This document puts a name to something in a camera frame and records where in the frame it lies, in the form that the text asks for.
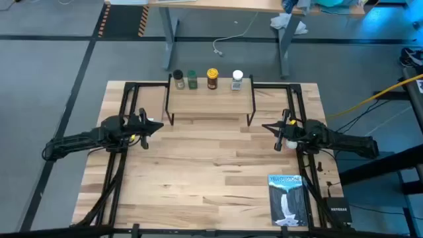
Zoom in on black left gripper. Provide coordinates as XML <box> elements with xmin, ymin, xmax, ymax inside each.
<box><xmin>124</xmin><ymin>107</ymin><xmax>165</xmax><ymax>150</ymax></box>

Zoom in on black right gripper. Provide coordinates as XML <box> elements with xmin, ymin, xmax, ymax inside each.
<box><xmin>262</xmin><ymin>108</ymin><xmax>307</xmax><ymax>152</ymax></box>

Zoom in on black-lid spice jar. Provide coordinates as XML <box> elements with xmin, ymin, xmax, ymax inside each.
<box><xmin>172</xmin><ymin>69</ymin><xmax>186</xmax><ymax>91</ymax></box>

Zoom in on white-lid bagel seasoning jar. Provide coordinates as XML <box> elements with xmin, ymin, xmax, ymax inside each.
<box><xmin>231</xmin><ymin>69</ymin><xmax>245</xmax><ymax>91</ymax></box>

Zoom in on green-lid green-label spice jar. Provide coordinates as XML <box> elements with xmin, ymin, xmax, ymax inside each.
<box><xmin>186</xmin><ymin>69</ymin><xmax>199</xmax><ymax>91</ymax></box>

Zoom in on yellow-lid dark spice jar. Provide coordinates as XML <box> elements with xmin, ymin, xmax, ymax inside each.
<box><xmin>206</xmin><ymin>67</ymin><xmax>219</xmax><ymax>91</ymax></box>

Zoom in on wooden shelf black metal legs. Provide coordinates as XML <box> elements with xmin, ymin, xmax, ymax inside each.
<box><xmin>164</xmin><ymin>73</ymin><xmax>256</xmax><ymax>127</ymax></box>

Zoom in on Yellowstone waterfall poster card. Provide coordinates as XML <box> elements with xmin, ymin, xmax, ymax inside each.
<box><xmin>267</xmin><ymin>174</ymin><xmax>309</xmax><ymax>227</ymax></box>

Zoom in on wooden desk grey legs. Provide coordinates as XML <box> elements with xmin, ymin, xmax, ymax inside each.
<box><xmin>105</xmin><ymin>0</ymin><xmax>366</xmax><ymax>80</ymax></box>

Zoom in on black Netgear router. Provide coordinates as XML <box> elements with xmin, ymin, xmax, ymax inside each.
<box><xmin>325</xmin><ymin>197</ymin><xmax>353</xmax><ymax>224</ymax></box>

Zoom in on white cloth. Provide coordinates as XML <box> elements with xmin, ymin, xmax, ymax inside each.
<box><xmin>270</xmin><ymin>12</ymin><xmax>309</xmax><ymax>36</ymax></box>

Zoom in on black rig crossbar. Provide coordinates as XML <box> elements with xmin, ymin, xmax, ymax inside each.
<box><xmin>0</xmin><ymin>225</ymin><xmax>423</xmax><ymax>238</ymax></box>

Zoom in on blue cloth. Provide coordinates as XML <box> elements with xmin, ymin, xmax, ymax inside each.
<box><xmin>282</xmin><ymin>0</ymin><xmax>311</xmax><ymax>16</ymax></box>

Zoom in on teal cloth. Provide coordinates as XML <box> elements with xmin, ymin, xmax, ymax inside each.
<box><xmin>313</xmin><ymin>0</ymin><xmax>361</xmax><ymax>9</ymax></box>

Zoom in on dark grey pole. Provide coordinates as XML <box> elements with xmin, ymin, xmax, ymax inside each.
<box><xmin>401</xmin><ymin>65</ymin><xmax>423</xmax><ymax>186</ymax></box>

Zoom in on dark blue fabric item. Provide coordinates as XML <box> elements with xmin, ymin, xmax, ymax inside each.
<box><xmin>399</xmin><ymin>47</ymin><xmax>423</xmax><ymax>68</ymax></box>

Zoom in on black metal table frame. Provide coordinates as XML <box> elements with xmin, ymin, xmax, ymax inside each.
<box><xmin>71</xmin><ymin>81</ymin><xmax>356</xmax><ymax>232</ymax></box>

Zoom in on black floor cable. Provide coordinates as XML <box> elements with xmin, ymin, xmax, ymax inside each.
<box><xmin>335</xmin><ymin>99</ymin><xmax>393</xmax><ymax>133</ymax></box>

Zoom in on white cable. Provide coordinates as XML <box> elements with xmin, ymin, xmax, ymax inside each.
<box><xmin>212</xmin><ymin>11</ymin><xmax>260</xmax><ymax>57</ymax></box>

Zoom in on yellow cable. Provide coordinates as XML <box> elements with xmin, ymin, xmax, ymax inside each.
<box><xmin>325</xmin><ymin>73</ymin><xmax>423</xmax><ymax>120</ymax></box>

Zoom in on black neighbouring table frame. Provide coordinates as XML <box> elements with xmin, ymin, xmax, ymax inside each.
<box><xmin>338</xmin><ymin>143</ymin><xmax>423</xmax><ymax>186</ymax></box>

